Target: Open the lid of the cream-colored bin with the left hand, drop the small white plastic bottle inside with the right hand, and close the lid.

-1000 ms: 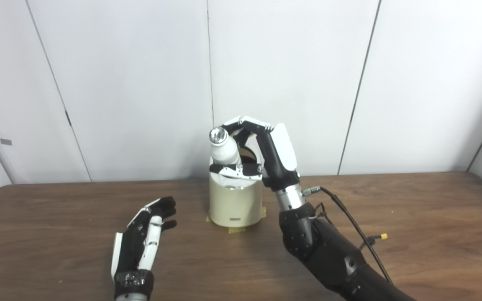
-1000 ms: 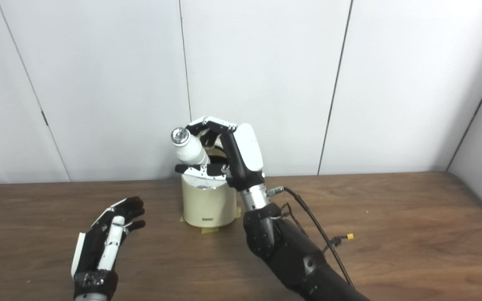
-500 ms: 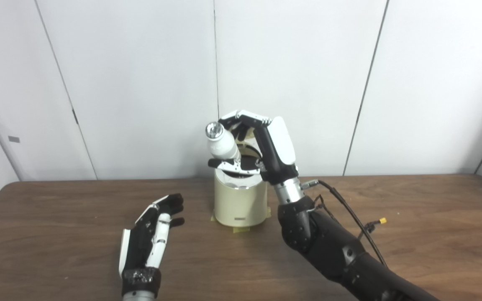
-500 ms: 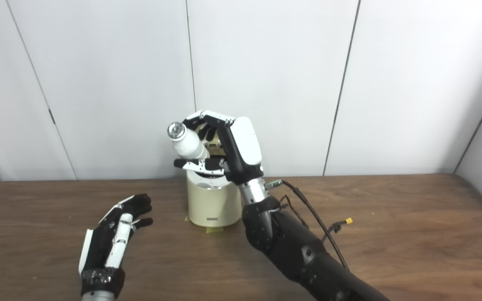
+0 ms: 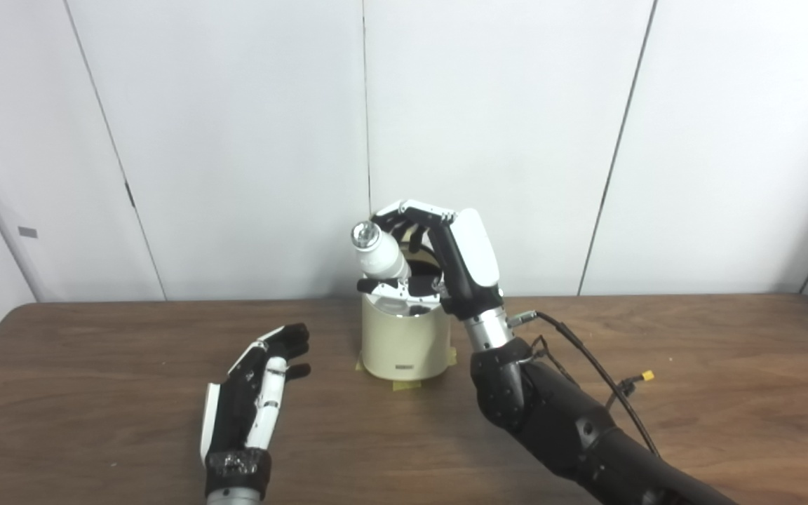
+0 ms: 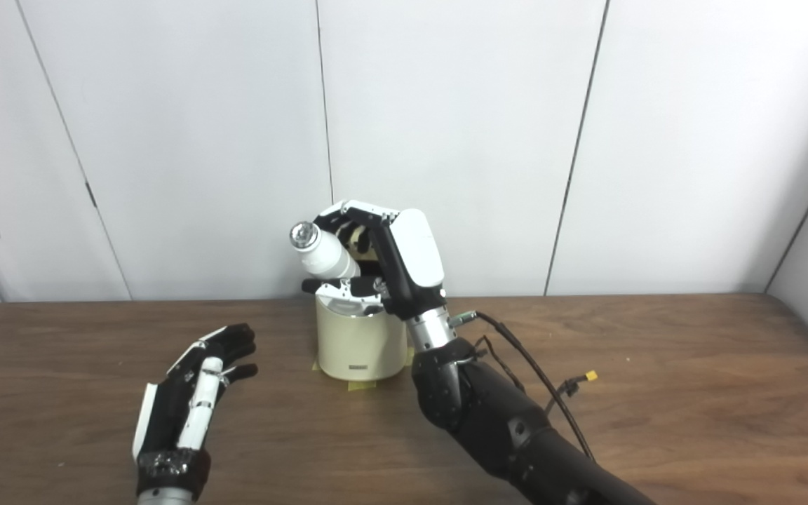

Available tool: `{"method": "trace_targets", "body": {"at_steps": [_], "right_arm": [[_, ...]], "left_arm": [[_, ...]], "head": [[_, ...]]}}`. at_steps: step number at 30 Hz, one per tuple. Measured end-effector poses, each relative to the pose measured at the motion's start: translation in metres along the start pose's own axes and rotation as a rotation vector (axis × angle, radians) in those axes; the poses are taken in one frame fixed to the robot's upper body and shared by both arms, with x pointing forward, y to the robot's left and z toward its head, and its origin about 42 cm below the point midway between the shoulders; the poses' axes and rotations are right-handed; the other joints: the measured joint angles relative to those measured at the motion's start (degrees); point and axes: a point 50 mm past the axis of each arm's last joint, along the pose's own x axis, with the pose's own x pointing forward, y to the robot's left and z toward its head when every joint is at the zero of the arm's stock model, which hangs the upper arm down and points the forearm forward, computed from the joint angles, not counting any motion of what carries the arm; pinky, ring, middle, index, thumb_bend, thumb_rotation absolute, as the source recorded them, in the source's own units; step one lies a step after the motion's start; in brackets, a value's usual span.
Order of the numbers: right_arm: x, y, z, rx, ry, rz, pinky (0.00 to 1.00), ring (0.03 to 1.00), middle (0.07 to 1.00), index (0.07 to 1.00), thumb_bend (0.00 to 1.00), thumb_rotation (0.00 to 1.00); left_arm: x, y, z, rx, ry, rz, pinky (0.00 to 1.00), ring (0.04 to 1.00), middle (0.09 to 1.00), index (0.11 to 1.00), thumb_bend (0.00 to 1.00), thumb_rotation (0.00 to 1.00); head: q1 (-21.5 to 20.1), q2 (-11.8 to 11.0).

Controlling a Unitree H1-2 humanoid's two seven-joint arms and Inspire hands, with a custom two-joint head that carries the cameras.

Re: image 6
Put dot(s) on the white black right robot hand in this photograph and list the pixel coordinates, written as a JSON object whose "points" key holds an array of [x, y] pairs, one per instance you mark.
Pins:
{"points": [[414, 252]]}

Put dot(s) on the black wall seam hinge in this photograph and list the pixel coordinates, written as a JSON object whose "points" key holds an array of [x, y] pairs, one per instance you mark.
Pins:
{"points": [[90, 195]]}

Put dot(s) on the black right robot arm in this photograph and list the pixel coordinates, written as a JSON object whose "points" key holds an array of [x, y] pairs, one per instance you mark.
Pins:
{"points": [[502, 421]]}

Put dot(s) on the small white plastic bottle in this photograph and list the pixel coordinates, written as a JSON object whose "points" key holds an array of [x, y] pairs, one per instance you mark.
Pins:
{"points": [[327, 252]]}

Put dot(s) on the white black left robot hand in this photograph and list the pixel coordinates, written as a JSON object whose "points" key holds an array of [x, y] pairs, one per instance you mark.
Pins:
{"points": [[169, 421]]}

